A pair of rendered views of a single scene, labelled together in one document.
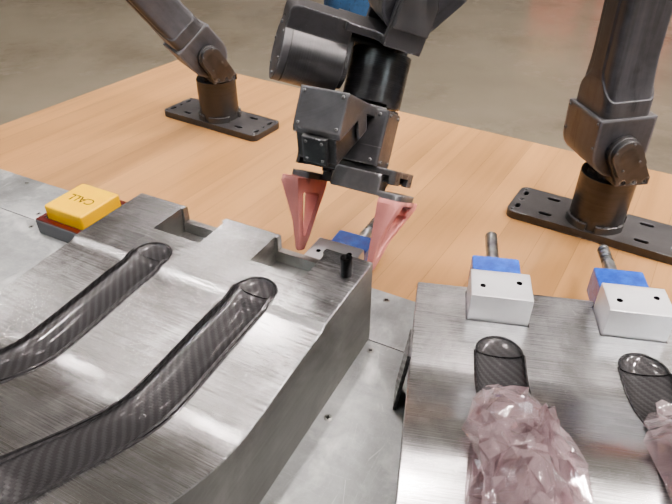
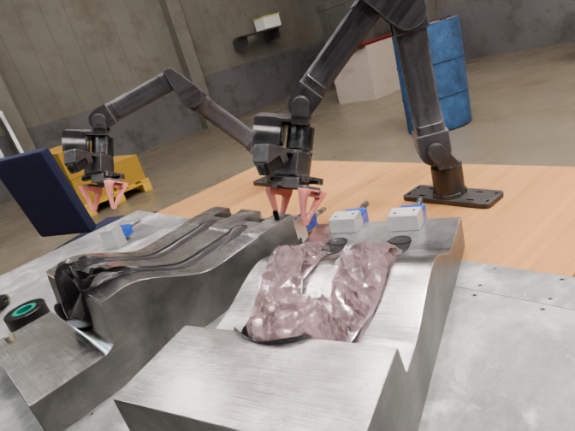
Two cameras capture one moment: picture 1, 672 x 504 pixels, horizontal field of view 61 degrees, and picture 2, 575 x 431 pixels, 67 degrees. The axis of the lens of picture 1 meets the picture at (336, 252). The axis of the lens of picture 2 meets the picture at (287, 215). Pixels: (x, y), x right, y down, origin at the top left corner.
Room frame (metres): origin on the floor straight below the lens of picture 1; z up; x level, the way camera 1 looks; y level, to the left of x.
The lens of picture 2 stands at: (-0.33, -0.33, 1.18)
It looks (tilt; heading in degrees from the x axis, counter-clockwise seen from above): 20 degrees down; 23
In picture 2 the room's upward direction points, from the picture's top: 16 degrees counter-clockwise
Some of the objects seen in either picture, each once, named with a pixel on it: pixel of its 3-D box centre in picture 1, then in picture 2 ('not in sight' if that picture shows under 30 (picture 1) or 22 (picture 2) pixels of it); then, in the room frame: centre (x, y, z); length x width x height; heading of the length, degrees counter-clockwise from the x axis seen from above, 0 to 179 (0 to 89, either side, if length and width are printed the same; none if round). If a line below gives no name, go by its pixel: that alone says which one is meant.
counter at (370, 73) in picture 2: not in sight; (395, 58); (8.53, 0.43, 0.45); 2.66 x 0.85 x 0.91; 148
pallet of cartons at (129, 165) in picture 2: not in sight; (89, 172); (4.06, 4.05, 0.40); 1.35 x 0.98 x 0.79; 59
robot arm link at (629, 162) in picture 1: (611, 149); (439, 152); (0.58, -0.31, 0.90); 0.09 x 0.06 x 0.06; 9
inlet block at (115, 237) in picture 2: not in sight; (124, 229); (0.61, 0.57, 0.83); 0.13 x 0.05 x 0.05; 175
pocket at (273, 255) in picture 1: (291, 271); (262, 224); (0.40, 0.04, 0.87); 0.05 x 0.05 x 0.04; 63
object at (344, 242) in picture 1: (353, 249); (306, 221); (0.50, -0.02, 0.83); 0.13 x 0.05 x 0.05; 154
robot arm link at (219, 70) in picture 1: (208, 59); not in sight; (0.90, 0.20, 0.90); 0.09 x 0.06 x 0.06; 33
